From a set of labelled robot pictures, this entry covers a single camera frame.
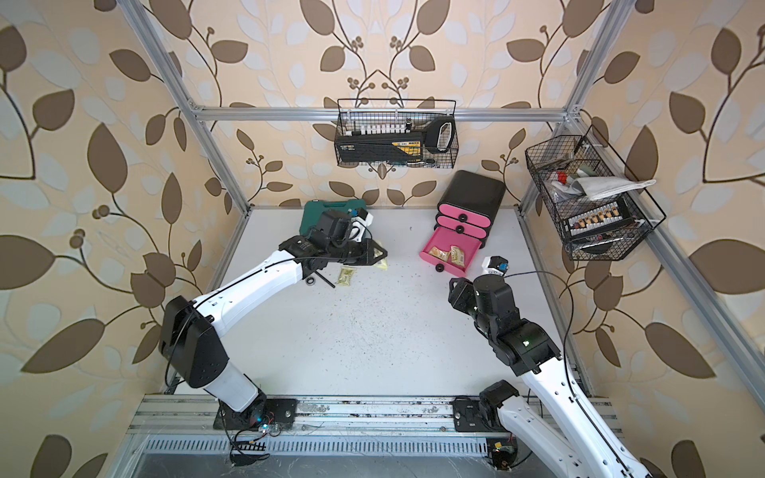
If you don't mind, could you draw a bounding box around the yellow cookie packet top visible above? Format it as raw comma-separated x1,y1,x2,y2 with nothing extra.
337,266,356,287

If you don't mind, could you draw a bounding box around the pink bottom drawer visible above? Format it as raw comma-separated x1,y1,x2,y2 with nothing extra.
420,226,481,277

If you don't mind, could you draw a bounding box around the pink top drawer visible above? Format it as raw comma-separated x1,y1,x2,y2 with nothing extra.
438,203,492,228

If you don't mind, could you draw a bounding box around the black pink drawer cabinet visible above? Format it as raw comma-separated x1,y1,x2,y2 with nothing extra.
433,170,506,250

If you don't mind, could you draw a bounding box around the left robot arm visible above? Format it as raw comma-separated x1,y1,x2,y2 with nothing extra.
157,208,388,430

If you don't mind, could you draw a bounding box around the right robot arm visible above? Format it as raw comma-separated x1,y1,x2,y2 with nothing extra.
448,274,651,477

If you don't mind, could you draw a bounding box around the black hex key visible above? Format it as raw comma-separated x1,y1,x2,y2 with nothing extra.
314,271,337,289

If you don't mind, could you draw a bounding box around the green plastic tool case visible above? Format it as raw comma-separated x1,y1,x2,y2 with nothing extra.
298,198,369,237

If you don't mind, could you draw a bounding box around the black tool box in basket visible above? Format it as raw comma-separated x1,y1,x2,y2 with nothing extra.
335,133,440,165

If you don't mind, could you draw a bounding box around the white paper in basket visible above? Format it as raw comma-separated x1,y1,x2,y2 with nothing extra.
572,176,657,201

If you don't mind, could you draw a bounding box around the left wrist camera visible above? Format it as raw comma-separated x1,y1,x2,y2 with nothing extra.
349,208,374,242

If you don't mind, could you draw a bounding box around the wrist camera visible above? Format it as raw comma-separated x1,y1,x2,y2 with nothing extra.
349,208,374,242
481,256,509,277

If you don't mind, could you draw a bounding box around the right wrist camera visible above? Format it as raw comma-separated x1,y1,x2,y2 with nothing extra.
481,256,509,277

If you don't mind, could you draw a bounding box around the back wire basket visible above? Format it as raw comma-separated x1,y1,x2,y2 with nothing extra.
334,97,459,168

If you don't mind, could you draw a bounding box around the wire basket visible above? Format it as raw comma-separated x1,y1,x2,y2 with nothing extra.
334,97,459,168
525,125,667,261

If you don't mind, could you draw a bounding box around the right wire basket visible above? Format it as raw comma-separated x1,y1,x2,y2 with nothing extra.
525,125,667,261

